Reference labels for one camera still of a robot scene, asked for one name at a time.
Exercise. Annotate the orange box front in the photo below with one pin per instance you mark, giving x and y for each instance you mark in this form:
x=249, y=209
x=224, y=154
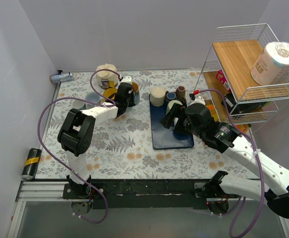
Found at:
x=243, y=127

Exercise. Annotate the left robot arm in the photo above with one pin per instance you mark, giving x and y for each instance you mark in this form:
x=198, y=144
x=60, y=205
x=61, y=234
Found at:
x=76, y=133

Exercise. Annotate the grey blue mug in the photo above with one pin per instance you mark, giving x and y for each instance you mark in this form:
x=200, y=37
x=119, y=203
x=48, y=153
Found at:
x=92, y=98

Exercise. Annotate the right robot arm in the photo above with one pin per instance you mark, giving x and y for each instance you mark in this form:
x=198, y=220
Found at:
x=230, y=142

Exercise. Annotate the pale green mug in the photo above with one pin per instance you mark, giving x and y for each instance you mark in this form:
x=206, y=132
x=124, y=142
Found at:
x=171, y=105

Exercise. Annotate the white round mug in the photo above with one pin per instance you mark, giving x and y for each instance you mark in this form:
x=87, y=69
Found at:
x=176, y=125

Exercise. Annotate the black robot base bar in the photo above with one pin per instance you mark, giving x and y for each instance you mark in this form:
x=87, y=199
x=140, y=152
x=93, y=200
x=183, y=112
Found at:
x=145, y=193

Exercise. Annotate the black can yellow label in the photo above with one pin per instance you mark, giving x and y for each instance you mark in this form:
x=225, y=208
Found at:
x=31, y=164

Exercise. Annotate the black green package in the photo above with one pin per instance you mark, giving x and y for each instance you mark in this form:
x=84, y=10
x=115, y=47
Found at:
x=235, y=108

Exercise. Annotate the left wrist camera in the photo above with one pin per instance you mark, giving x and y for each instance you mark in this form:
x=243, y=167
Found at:
x=126, y=79

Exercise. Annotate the wrapped toilet paper roll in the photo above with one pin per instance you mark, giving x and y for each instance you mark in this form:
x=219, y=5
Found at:
x=272, y=65

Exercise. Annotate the brown mug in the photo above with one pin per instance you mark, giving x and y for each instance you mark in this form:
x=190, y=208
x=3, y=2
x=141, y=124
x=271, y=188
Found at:
x=181, y=94

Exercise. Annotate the light blue patterned mug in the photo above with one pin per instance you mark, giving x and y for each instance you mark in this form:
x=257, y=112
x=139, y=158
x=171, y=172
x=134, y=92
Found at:
x=135, y=95

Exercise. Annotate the yellow mug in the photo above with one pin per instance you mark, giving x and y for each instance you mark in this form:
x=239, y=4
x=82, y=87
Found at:
x=110, y=93

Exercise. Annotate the orange yellow box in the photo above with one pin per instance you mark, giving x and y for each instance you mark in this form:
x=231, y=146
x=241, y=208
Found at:
x=213, y=112

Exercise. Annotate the pink box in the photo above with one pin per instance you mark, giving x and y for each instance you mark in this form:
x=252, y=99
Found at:
x=221, y=77

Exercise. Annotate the dark blue tray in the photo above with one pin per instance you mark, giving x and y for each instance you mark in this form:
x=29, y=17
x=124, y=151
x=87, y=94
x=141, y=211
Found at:
x=164, y=138

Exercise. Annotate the dark blue small mug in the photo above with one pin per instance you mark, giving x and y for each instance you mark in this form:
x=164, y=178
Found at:
x=170, y=96

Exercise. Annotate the cream upside-down mug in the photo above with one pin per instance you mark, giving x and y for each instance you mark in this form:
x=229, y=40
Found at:
x=157, y=96

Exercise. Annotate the plastic bottle in corner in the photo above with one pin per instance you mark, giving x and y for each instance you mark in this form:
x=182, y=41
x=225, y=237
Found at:
x=61, y=77

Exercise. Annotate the white wire shelf rack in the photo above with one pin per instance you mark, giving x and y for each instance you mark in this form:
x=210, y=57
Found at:
x=234, y=50

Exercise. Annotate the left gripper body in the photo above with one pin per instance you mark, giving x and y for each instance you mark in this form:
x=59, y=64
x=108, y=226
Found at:
x=129, y=96

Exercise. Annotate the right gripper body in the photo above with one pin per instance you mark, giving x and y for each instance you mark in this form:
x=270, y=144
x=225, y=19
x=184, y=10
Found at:
x=177, y=120

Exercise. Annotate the grey white mug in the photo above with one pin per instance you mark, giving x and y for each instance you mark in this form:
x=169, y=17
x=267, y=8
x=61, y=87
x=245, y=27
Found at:
x=79, y=105

